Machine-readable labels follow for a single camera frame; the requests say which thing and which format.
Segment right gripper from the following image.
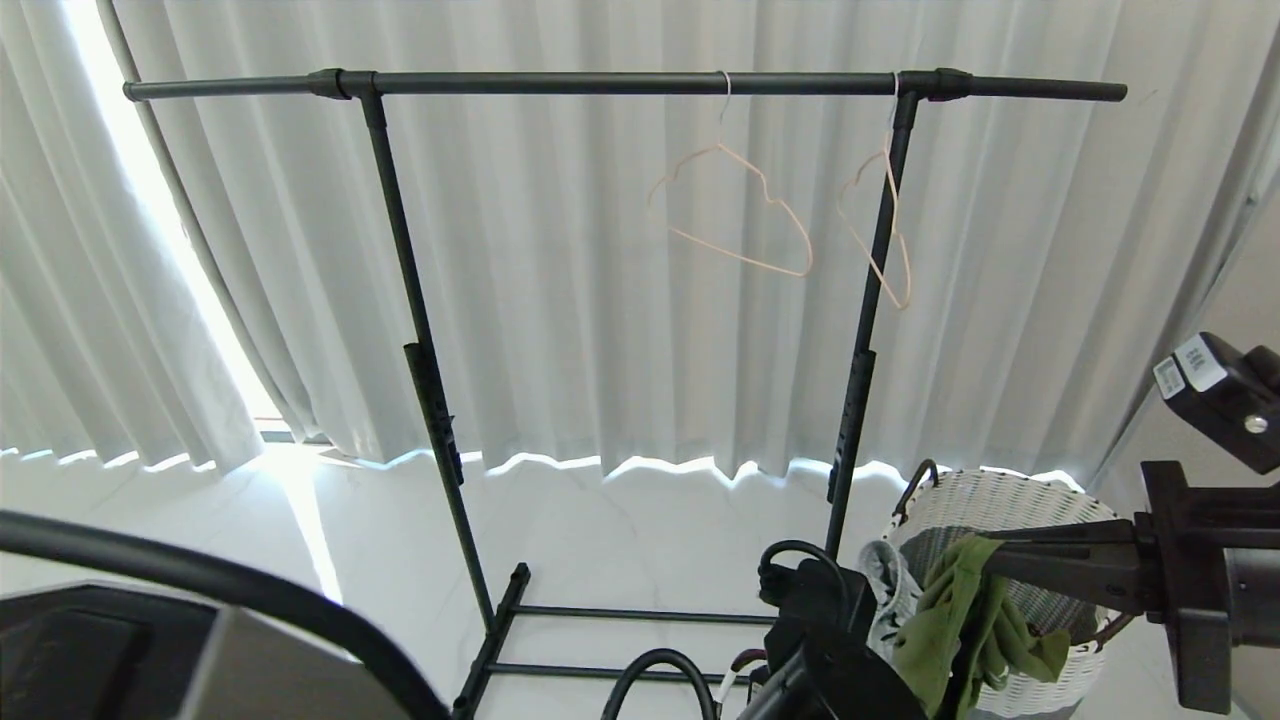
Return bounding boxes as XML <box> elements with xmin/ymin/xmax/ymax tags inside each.
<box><xmin>985</xmin><ymin>460</ymin><xmax>1280</xmax><ymax>716</ymax></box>

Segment green shirt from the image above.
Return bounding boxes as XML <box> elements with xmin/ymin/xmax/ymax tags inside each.
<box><xmin>890</xmin><ymin>535</ymin><xmax>1073</xmax><ymax>720</ymax></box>

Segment pale grey shorts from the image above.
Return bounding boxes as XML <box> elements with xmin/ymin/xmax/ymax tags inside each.
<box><xmin>858</xmin><ymin>540</ymin><xmax>926</xmax><ymax>663</ymax></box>

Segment pink clothes hanger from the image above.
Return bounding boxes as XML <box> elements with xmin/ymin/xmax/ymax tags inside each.
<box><xmin>836</xmin><ymin>72</ymin><xmax>913</xmax><ymax>311</ymax></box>
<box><xmin>646</xmin><ymin>72</ymin><xmax>814</xmax><ymax>279</ymax></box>

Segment white laundry basket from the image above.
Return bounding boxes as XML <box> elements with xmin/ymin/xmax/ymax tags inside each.
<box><xmin>880</xmin><ymin>458</ymin><xmax>1141</xmax><ymax>719</ymax></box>

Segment black clothes rack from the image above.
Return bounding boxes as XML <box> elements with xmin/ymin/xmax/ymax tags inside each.
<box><xmin>122</xmin><ymin>67</ymin><xmax>1129</xmax><ymax>720</ymax></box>

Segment white curtain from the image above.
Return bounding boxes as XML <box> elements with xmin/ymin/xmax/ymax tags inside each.
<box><xmin>0</xmin><ymin>0</ymin><xmax>263</xmax><ymax>476</ymax></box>
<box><xmin>100</xmin><ymin>0</ymin><xmax>1280</xmax><ymax>491</ymax></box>

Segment window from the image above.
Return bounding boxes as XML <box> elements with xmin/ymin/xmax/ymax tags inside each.
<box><xmin>60</xmin><ymin>0</ymin><xmax>331</xmax><ymax>446</ymax></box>

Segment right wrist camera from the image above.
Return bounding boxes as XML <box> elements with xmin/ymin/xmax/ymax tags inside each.
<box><xmin>1150</xmin><ymin>332</ymin><xmax>1280</xmax><ymax>477</ymax></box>

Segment black cable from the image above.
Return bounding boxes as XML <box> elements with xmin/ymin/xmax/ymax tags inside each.
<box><xmin>757</xmin><ymin>540</ymin><xmax>851</xmax><ymax>601</ymax></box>
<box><xmin>600</xmin><ymin>648</ymin><xmax>721</xmax><ymax>720</ymax></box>
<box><xmin>0</xmin><ymin>510</ymin><xmax>451</xmax><ymax>720</ymax></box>

